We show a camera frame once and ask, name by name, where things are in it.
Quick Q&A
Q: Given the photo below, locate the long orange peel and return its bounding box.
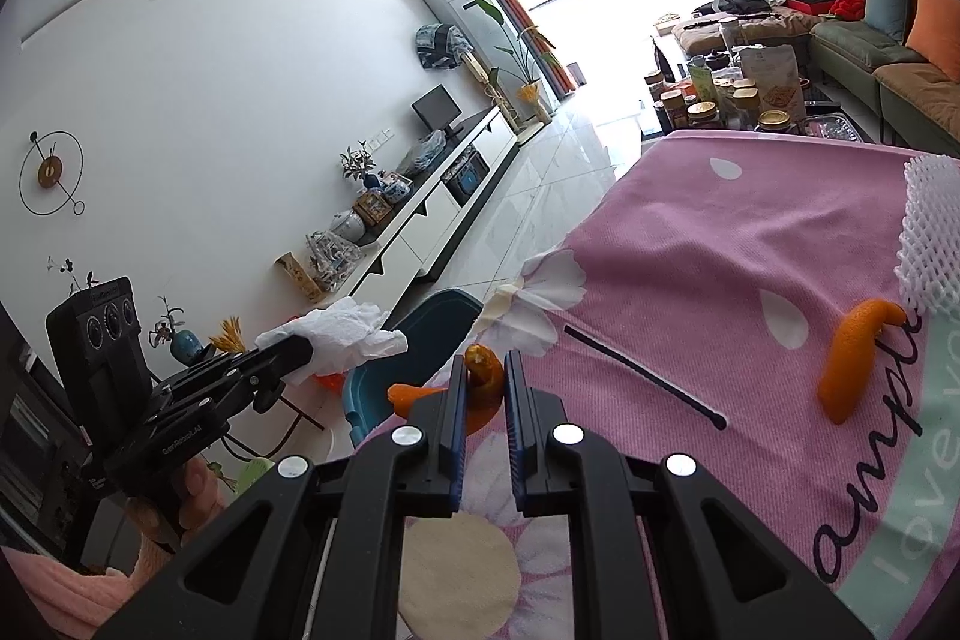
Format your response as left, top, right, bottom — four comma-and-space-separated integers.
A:
817, 299, 908, 425

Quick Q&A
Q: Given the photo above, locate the green brown sofa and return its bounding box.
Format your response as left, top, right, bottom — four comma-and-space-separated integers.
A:
810, 0, 960, 154

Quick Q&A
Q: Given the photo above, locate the curled orange peel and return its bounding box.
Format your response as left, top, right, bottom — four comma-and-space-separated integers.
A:
388, 344, 502, 438

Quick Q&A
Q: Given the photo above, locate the crumpled grey plastic bag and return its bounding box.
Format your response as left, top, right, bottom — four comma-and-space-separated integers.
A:
395, 128, 449, 176

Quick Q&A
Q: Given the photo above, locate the orange grey curtain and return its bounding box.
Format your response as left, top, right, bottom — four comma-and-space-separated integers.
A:
409, 0, 575, 101

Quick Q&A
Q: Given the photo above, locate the orange cushion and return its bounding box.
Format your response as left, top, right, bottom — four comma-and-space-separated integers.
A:
904, 0, 960, 67

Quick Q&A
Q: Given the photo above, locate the white foam net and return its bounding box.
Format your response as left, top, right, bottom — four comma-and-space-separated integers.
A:
896, 155, 960, 315

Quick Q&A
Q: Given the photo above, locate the pink floral blanket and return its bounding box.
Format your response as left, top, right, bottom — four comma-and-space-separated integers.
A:
352, 128, 960, 640

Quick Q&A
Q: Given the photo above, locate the white black TV cabinet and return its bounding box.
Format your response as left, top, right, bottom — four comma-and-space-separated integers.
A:
296, 104, 522, 304

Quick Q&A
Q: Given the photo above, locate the white tissue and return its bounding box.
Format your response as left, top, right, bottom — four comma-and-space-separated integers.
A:
255, 297, 410, 386

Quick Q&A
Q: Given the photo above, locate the cloth covered standing fan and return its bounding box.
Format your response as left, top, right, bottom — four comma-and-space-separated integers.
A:
415, 21, 552, 142

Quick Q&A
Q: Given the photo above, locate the teal vase with plant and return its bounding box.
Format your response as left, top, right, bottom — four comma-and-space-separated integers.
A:
148, 295, 200, 366

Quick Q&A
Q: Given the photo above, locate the brown kraft pouch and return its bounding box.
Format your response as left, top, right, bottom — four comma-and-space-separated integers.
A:
739, 44, 809, 120

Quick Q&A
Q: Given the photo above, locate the teal plastic bin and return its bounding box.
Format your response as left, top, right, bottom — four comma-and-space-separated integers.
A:
343, 289, 485, 450

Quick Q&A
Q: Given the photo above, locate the tall plant yellow pot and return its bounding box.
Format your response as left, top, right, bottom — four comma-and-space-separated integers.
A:
469, 0, 562, 109

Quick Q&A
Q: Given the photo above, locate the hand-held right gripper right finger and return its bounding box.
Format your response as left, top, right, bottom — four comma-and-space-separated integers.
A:
504, 349, 878, 640

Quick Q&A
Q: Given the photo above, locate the wheat in dark vase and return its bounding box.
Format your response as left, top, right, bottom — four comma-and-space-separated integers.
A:
206, 316, 250, 357

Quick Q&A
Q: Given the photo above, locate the blue vase with branches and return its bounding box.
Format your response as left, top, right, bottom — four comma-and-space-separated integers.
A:
339, 141, 383, 191

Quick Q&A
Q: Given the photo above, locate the black monitor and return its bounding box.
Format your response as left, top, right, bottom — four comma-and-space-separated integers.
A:
411, 83, 464, 137

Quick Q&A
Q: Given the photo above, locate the dark shelf unit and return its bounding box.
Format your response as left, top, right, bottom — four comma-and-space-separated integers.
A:
0, 302, 113, 566

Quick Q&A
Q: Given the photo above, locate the brown cushioned ottoman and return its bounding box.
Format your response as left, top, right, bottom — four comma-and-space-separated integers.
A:
670, 6, 815, 60

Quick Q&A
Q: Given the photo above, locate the dark coffee table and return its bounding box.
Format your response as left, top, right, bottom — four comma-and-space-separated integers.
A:
640, 74, 880, 145

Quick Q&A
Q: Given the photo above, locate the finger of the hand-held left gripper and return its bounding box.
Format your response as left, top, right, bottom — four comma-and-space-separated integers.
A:
217, 377, 290, 420
154, 335, 314, 401

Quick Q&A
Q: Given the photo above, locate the dark wine bottle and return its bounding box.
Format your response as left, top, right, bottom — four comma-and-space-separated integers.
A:
649, 36, 680, 90

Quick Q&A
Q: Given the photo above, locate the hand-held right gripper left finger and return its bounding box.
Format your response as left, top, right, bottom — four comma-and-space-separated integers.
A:
94, 351, 470, 640

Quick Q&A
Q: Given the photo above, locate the round wire wall clock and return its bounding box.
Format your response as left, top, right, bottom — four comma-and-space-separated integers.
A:
19, 128, 86, 216

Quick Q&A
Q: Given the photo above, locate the person's left forearm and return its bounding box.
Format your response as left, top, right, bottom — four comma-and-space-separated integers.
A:
0, 546, 151, 640

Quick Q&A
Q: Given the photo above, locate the person's left hand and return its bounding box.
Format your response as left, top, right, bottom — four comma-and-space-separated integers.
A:
124, 458, 222, 555

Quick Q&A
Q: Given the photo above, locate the decorated wooden box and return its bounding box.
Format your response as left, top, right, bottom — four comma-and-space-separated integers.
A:
354, 192, 395, 226

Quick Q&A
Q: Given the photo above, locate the group of wooden lid jars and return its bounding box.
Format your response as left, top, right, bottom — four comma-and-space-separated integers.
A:
643, 70, 792, 133

